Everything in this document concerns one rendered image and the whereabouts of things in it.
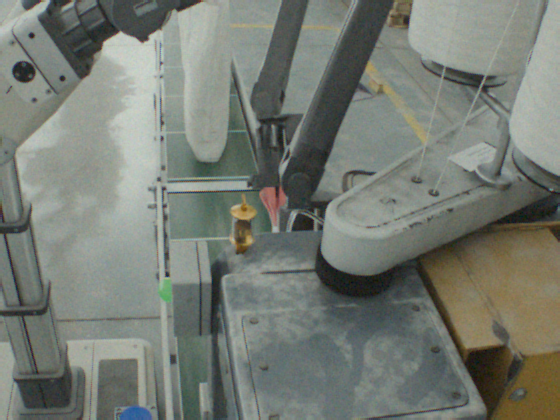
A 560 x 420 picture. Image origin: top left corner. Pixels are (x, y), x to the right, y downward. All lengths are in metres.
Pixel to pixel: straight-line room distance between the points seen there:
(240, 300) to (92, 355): 1.45
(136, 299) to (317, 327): 2.03
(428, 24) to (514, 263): 0.31
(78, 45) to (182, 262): 0.38
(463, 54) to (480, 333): 0.33
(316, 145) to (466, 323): 0.39
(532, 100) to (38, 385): 1.54
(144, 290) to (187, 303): 1.96
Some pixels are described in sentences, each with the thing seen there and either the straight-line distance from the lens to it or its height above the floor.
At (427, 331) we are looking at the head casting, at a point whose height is 1.34.
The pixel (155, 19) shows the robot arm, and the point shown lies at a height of 1.52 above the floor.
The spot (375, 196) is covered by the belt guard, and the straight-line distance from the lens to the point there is 0.70.
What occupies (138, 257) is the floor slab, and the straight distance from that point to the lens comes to 2.84.
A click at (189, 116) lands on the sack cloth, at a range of 2.71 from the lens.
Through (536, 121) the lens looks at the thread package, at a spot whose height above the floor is 1.57.
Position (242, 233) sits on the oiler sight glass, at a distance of 0.70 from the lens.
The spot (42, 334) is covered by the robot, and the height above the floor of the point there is 0.60.
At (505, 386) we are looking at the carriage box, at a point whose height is 1.30.
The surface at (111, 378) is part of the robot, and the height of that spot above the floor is 0.26.
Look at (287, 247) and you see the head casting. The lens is 0.73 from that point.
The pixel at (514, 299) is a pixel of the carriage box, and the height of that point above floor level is 1.33.
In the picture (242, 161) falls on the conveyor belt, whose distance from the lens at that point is 2.79.
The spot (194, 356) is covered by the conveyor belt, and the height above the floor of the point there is 0.38.
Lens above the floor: 1.79
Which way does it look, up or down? 34 degrees down
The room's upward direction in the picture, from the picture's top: 5 degrees clockwise
